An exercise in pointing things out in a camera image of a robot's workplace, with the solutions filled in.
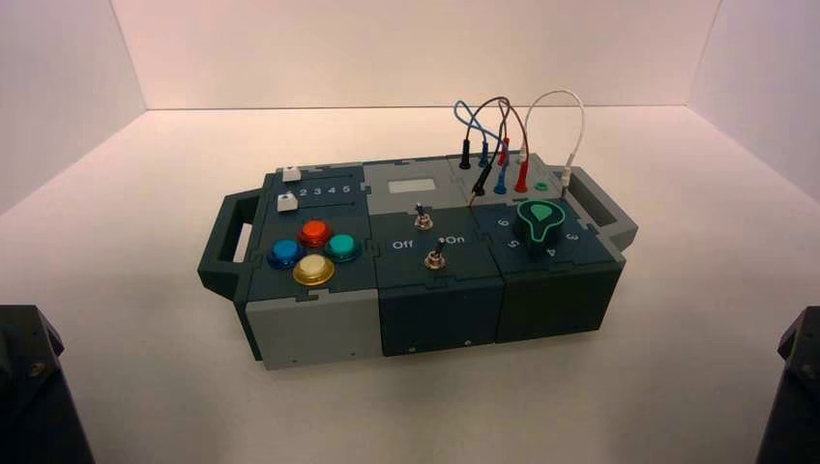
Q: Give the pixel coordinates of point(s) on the teal round push button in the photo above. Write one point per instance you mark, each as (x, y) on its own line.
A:
(343, 246)

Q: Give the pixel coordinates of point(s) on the black banana plug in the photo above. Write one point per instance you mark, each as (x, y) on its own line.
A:
(464, 158)

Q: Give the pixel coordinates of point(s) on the metal toggle switch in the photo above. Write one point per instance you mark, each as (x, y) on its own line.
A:
(421, 220)
(435, 258)

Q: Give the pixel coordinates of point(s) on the white slider block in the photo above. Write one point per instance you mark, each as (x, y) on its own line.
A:
(287, 202)
(291, 173)

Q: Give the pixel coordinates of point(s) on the blue round push button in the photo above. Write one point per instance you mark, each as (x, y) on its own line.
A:
(285, 253)

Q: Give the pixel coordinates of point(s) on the yellow round push button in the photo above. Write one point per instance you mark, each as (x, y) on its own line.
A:
(313, 269)

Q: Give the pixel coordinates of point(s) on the red round push button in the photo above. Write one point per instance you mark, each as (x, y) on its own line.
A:
(314, 233)

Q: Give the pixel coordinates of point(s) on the green-rimmed pointer knob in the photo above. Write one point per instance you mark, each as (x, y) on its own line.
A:
(541, 224)

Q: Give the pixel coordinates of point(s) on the dark teal grey control box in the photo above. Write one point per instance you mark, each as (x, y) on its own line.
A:
(320, 326)

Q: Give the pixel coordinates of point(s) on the grey display window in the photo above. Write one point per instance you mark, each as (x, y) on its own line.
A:
(412, 186)

